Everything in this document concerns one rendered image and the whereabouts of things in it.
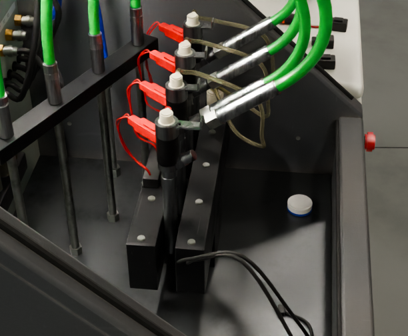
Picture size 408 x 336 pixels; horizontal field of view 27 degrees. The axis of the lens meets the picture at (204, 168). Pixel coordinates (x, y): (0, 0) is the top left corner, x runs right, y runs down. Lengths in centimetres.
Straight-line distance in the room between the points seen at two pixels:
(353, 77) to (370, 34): 218
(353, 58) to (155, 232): 53
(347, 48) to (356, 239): 45
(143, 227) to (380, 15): 274
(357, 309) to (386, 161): 184
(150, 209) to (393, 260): 146
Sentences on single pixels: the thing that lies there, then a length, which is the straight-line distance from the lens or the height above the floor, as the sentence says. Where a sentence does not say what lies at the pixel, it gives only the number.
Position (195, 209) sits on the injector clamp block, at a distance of 110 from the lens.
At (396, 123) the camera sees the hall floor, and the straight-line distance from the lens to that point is 303.
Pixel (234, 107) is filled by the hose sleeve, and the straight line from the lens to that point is 96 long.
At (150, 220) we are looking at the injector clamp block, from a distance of 109.
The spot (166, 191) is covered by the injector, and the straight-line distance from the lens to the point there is 104.
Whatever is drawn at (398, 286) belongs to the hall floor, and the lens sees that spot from 241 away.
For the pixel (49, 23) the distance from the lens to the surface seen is 104.
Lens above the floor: 170
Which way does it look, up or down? 38 degrees down
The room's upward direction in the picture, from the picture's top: 1 degrees counter-clockwise
